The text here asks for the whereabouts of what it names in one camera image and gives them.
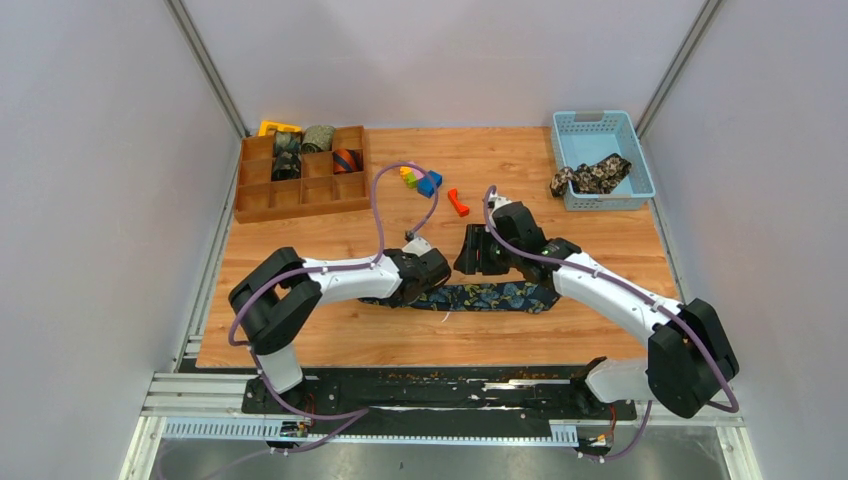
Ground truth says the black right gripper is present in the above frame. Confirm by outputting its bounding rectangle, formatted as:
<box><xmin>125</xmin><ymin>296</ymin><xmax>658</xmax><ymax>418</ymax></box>
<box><xmin>454</xmin><ymin>224</ymin><xmax>521</xmax><ymax>276</ymax></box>

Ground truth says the blue toy block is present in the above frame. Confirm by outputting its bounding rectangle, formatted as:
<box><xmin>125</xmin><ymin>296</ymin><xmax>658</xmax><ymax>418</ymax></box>
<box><xmin>416</xmin><ymin>170</ymin><xmax>443</xmax><ymax>198</ymax></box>

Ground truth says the green toy block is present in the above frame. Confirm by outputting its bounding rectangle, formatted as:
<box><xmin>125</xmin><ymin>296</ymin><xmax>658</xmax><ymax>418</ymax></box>
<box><xmin>403</xmin><ymin>173</ymin><xmax>418</xmax><ymax>189</ymax></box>

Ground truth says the red toy block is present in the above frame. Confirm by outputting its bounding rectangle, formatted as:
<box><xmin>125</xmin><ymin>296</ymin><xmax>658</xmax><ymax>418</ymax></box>
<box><xmin>447</xmin><ymin>188</ymin><xmax>470</xmax><ymax>217</ymax></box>

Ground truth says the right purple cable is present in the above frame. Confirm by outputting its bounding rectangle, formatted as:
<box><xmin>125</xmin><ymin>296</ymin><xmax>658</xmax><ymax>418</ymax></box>
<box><xmin>482</xmin><ymin>184</ymin><xmax>741</xmax><ymax>415</ymax></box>

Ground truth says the rolled orange striped tie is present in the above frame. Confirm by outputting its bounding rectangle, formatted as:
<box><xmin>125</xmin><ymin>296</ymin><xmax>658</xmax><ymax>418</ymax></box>
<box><xmin>332</xmin><ymin>148</ymin><xmax>363</xmax><ymax>175</ymax></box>

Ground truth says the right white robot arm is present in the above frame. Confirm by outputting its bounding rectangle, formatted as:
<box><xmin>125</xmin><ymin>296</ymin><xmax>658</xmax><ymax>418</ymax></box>
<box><xmin>454</xmin><ymin>194</ymin><xmax>739</xmax><ymax>418</ymax></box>

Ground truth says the rolled camouflage tie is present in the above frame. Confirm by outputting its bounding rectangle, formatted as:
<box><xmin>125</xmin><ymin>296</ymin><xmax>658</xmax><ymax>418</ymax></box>
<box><xmin>271</xmin><ymin>153</ymin><xmax>302</xmax><ymax>182</ymax></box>

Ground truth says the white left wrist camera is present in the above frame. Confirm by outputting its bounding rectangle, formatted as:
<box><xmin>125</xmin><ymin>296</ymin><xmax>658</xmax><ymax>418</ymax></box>
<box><xmin>402</xmin><ymin>236</ymin><xmax>433</xmax><ymax>257</ymax></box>

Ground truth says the rolled dark green tie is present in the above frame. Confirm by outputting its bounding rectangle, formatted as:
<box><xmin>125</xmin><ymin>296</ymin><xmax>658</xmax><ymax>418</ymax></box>
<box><xmin>273</xmin><ymin>131</ymin><xmax>302</xmax><ymax>156</ymax></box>

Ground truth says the yellow plastic object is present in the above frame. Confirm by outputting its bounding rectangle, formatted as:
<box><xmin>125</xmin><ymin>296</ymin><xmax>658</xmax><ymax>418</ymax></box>
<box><xmin>257</xmin><ymin>120</ymin><xmax>302</xmax><ymax>136</ymax></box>

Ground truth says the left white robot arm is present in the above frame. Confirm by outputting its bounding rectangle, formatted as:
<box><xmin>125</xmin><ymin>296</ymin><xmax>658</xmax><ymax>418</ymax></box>
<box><xmin>228</xmin><ymin>245</ymin><xmax>451</xmax><ymax>413</ymax></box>

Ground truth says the wooden compartment tray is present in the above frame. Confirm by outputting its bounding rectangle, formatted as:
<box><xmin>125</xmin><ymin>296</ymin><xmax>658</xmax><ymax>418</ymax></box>
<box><xmin>234</xmin><ymin>125</ymin><xmax>371</xmax><ymax>224</ymax></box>

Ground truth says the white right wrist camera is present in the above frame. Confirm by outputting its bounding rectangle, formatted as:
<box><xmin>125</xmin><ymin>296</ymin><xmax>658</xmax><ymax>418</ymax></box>
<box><xmin>486</xmin><ymin>194</ymin><xmax>512</xmax><ymax>212</ymax></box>

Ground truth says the purple cable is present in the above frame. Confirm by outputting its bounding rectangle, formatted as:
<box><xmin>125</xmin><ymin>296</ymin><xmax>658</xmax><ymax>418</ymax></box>
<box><xmin>482</xmin><ymin>184</ymin><xmax>741</xmax><ymax>415</ymax></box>
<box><xmin>227</xmin><ymin>160</ymin><xmax>442</xmax><ymax>423</ymax></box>

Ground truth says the rolled olive tie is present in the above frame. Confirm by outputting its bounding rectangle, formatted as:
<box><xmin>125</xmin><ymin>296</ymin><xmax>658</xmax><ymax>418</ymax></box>
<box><xmin>301</xmin><ymin>125</ymin><xmax>336</xmax><ymax>154</ymax></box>

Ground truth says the blue patterned necktie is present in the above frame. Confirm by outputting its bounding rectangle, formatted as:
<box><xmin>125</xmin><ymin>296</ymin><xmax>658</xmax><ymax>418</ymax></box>
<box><xmin>357</xmin><ymin>280</ymin><xmax>562</xmax><ymax>316</ymax></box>

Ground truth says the light blue plastic basket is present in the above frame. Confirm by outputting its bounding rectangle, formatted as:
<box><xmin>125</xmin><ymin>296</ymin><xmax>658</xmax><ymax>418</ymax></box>
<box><xmin>550</xmin><ymin>110</ymin><xmax>656</xmax><ymax>212</ymax></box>

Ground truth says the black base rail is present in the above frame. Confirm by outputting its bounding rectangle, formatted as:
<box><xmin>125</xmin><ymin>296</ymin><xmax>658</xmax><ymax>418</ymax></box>
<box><xmin>282</xmin><ymin>365</ymin><xmax>637</xmax><ymax>438</ymax></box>

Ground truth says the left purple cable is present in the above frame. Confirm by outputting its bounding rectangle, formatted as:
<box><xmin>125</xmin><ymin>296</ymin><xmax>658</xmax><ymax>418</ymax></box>
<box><xmin>227</xmin><ymin>160</ymin><xmax>442</xmax><ymax>423</ymax></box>

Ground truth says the brown floral necktie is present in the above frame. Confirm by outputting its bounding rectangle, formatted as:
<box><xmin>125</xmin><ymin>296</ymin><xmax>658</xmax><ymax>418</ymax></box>
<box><xmin>549</xmin><ymin>153</ymin><xmax>632</xmax><ymax>198</ymax></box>

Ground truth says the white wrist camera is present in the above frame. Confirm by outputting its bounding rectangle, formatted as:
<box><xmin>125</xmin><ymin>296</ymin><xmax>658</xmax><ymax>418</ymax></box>
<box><xmin>486</xmin><ymin>194</ymin><xmax>512</xmax><ymax>212</ymax></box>
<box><xmin>402</xmin><ymin>236</ymin><xmax>433</xmax><ymax>257</ymax></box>

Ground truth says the white slotted cable duct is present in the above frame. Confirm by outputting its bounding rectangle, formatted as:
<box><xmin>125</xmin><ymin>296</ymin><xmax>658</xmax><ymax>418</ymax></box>
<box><xmin>160</xmin><ymin>415</ymin><xmax>579</xmax><ymax>448</ymax></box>

